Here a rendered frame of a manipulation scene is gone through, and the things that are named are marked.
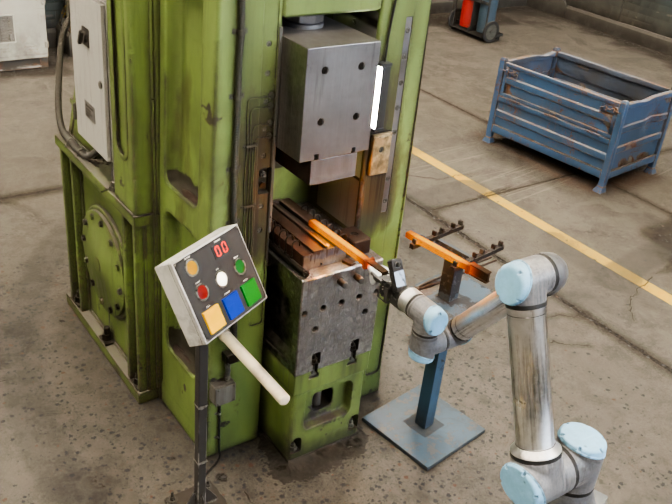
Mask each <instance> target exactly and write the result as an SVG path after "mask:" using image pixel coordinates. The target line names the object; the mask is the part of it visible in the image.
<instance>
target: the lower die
mask: <svg viewBox="0 0 672 504"><path fill-rule="evenodd" d="M275 201H281V202H282V203H284V204H285V205H286V206H287V207H289V208H290V209H291V210H293V211H294V212H295V213H296V214H298V215H299V216H300V217H302V218H303V219H304V220H305V221H307V222H308V223H309V220H313V217H314V216H312V215H311V214H310V213H308V214H307V211H306V210H305V209H303V208H302V210H301V206H299V205H298V204H297V203H295V202H294V201H293V200H291V199H290V198H285V199H280V198H278V199H273V202H275ZM272 219H273V220H275V222H276V224H275V225H277V224H280V225H281V227H282V229H281V230H283V229H285V230H287V231H288V235H293V236H294V240H292V236H290V237H288V238H287V246H286V251H287V254H288V255H289V256H291V246H292V243H293V241H295V240H299V241H300V246H299V242H295V243H294V244H293V259H294V260H295V261H296V262H297V263H298V264H299V265H301V266H302V267H303V268H304V269H305V270H310V269H313V268H317V267H321V266H324V265H328V264H331V263H335V262H338V261H342V260H343V259H345V258H346V252H344V251H343V250H342V249H340V248H339V247H337V246H336V245H335V247H333V248H329V249H328V246H327V245H326V244H325V243H324V242H322V241H321V240H320V239H319V238H317V237H316V236H315V235H314V234H312V233H311V232H310V231H308V230H307V229H306V228H305V227H303V226H302V225H301V224H300V223H298V222H297V221H296V220H295V219H293V218H292V217H291V216H290V215H288V214H287V213H286V212H285V211H283V210H282V209H281V208H279V207H278V206H277V205H276V204H274V203H273V205H272ZM273 227H274V221H272V222H271V232H269V239H270V240H271V241H272V235H273ZM281 230H280V226H276V227H275V230H274V243H275V244H276V245H277V246H278V242H279V233H280V231H281ZM288 235H287V236H288ZM287 236H286V231H283V232H282V233H281V237H280V248H281V249H282V250H283V251H284V250H285V239H286V237H287ZM320 263H322V265H320Z"/></svg>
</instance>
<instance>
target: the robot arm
mask: <svg viewBox="0 0 672 504"><path fill-rule="evenodd" d="M387 263H388V267H386V266H383V265H381V266H383V267H384V268H386V269H387V270H388V271H389V272H388V273H386V275H382V274H381V273H380V272H379V271H377V270H376V269H375V268H373V267H372V266H370V265H368V266H367V268H368V271H369V274H370V283H371V284H372V285H374V283H375V282H377V283H378V284H381V285H380V288H379V291H380V292H379V291H377V297H378V298H379V299H381V300H382V301H383V302H384V303H385V304H386V303H391V304H392V305H393V306H394V307H396V308H397V309H398V310H399V311H402V312H403V313H405V314H406V315H407V316H408V317H409V318H411V319H412V320H413V327H412V333H411V338H410V344H409V346H408V348H409V350H408V354H409V356H410V358H411V359H412V360H414V361H415V362H418V363H421V364H429V363H431V362H432V361H433V360H434V359H435V354H438V353H441V352H444V351H446V350H449V349H451V348H454V347H457V346H459V345H464V344H466V343H467V342H469V341H470V340H471V339H472V337H473V336H475V335H476V334H478V333H480V332H481V331H483V330H485V329H486V328H488V327H490V326H491V325H493V324H495V323H496V322H498V321H500V320H501V319H503V318H505V317H506V316H507V325H508V339H509V353H510V367H511V380H512V394H513V408H514V422H515V436H516V441H515V442H513V443H512V444H511V446H510V459H511V460H510V462H509V463H506V464H505V465H504V466H503V467H502V469H501V471H500V479H501V484H502V487H503V489H504V491H505V493H506V494H507V496H508V497H509V498H510V500H512V501H513V503H515V504H596V501H595V494H594V487H595V484H596V481H597V479H598V476H599V473H600V470H601V467H602V464H603V461H604V458H605V456H606V450H607V443H606V441H605V439H604V437H603V436H602V435H601V434H600V433H599V432H598V431H596V430H595V429H593V428H592V427H590V426H587V425H585V424H582V423H578V422H568V423H565V424H563V425H562V426H561V427H560V428H559V430H558V432H557V437H556V439H555V440H554V424H553V408H552V391H551V375H550V358H549V342H548V326H547V309H546V306H547V297H549V296H551V295H553V294H555V293H557V292H558V291H559V290H561V289H562V288H563V287H564V286H565V284H566V282H567V280H568V275H569V270H568V267H567V264H566V262H565V261H564V260H563V259H562V258H561V257H560V256H559V255H557V254H555V253H551V252H541V253H538V254H535V255H532V256H528V257H525V258H522V259H518V260H513V261H511V262H510V263H508V264H505V265H503V266H502V267H501V268H500V269H499V271H498V272H497V275H496V278H495V290H496V291H495V292H493V293H492V294H490V295H489V296H487V297H486V298H484V299H483V300H481V301H480V302H478V303H477V304H475V305H473V306H472V307H470V308H469V309H467V310H466V311H464V312H463V313H461V314H460V315H457V316H455V317H454V318H452V319H451V320H449V321H448V316H447V313H446V312H445V311H444V310H443V309H442V308H441V307H440V306H438V305H436V304H435V303H434V302H433V301H431V300H430V299H429V298H427V297H426V296H425V295H424V294H422V293H421V292H420V291H419V290H417V289H416V288H410V287H407V285H406V280H405V275H404V269H403V264H402V260H401V259H400V258H395V259H391V260H389V261H388V262H387ZM380 294H381V296H382V297H384V300H383V299H382V298H380V297H379V296H380ZM387 298H388V299H389V300H388V301H387Z"/></svg>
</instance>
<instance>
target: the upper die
mask: <svg viewBox="0 0 672 504"><path fill-rule="evenodd" d="M356 160H357V152H353V151H352V150H351V153H348V154H343V155H338V156H333V157H328V158H323V159H316V158H315V157H314V160H312V161H307V162H302V163H299V162H297V161H296V160H294V159H293V158H292V157H290V156H289V155H287V154H286V153H284V152H283V151H282V150H280V149H279V148H277V147H276V155H275V161H276V162H277V163H279V164H280V165H282V166H283V167H284V168H286V169H287V170H289V171H290V172H291V173H293V174H294V175H295V176H297V177H298V178H300V179H301V180H302V181H304V182H305V183H306V184H308V185H309V186H310V185H315V184H319V183H324V182H329V181H334V180H338V179H343V178H348V177H352V176H355V169H356Z"/></svg>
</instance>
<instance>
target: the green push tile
mask: <svg viewBox="0 0 672 504"><path fill-rule="evenodd" d="M240 289H241V292H242V294H243V296H244V299H245V301H246V303H247V306H248V307H250V306H251V305H252V304H254V303H255V302H256V301H258V300H259V299H260V298H261V297H262V295H261V293H260V290H259V288H258V286H257V283H256V281H255V278H251V279H250V280H248V281H247V282H245V283H244V284H243V285H241V286H240Z"/></svg>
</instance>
